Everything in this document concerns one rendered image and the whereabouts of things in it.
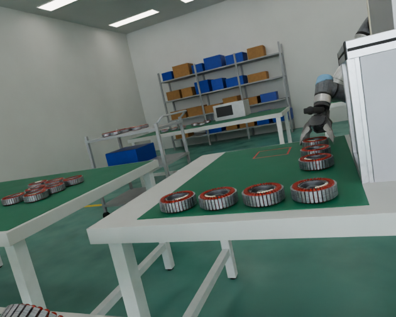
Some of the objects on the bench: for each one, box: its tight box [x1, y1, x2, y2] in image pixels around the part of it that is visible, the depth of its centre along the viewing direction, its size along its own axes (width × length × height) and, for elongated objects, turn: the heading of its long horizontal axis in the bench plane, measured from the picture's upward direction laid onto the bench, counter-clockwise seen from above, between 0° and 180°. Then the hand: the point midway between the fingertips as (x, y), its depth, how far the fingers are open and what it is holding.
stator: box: [300, 144, 331, 157], centre depth 125 cm, size 11×11×4 cm
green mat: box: [137, 135, 370, 220], centre depth 125 cm, size 94×61×1 cm, turn 29°
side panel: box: [341, 57, 375, 184], centre depth 95 cm, size 28×3×32 cm, turn 29°
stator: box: [302, 136, 329, 148], centre depth 142 cm, size 11×11×4 cm
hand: (315, 143), depth 142 cm, fingers open, 14 cm apart
